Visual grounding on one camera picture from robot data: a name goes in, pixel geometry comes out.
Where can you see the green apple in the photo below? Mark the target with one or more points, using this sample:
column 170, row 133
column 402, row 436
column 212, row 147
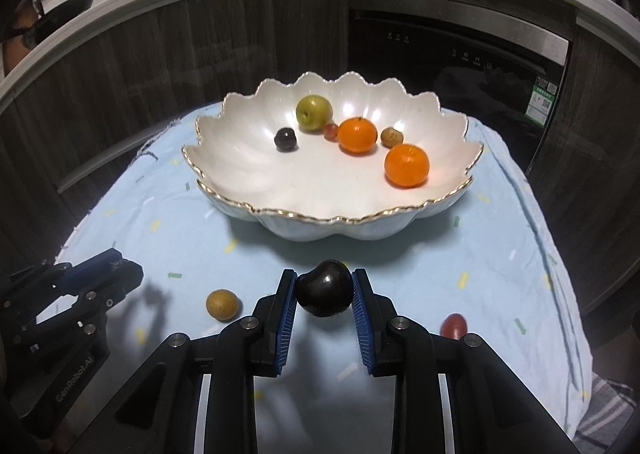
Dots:
column 313, row 112

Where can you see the orange mandarin rear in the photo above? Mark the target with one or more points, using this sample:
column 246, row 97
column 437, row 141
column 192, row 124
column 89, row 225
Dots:
column 357, row 135

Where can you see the grey plaid cloth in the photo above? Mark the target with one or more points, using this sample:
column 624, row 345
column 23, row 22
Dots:
column 610, row 408

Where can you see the orange mandarin front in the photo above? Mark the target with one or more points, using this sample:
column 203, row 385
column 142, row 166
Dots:
column 406, row 166

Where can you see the brown longan in bowl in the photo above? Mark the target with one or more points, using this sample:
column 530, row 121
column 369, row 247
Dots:
column 390, row 137

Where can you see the black wok pan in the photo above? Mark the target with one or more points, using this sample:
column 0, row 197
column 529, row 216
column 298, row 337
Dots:
column 49, row 23

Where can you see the light blue patterned cloth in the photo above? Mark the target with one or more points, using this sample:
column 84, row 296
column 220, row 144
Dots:
column 489, row 258

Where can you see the red grape in bowl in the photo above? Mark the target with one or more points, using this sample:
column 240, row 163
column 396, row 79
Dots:
column 330, row 132

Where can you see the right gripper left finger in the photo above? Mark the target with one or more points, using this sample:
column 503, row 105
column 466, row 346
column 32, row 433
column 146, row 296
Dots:
column 254, row 346

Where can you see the orange mandarin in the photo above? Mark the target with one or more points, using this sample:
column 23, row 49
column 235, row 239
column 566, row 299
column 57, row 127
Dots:
column 357, row 135
column 406, row 166

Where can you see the red cherry tomato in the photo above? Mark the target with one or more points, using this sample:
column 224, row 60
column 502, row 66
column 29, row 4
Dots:
column 454, row 327

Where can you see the brown round longan fruit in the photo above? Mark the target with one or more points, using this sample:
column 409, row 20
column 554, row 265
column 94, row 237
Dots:
column 222, row 305

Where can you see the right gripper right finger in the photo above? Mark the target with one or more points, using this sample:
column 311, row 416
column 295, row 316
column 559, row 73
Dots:
column 394, row 346

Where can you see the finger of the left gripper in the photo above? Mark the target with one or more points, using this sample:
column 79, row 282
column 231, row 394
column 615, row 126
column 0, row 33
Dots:
column 64, row 277
column 88, row 313

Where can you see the small dark plum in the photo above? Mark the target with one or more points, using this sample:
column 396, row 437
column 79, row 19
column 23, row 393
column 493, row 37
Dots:
column 285, row 139

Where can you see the built-in black dishwasher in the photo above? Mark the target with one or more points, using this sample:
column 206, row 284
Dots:
column 502, row 70

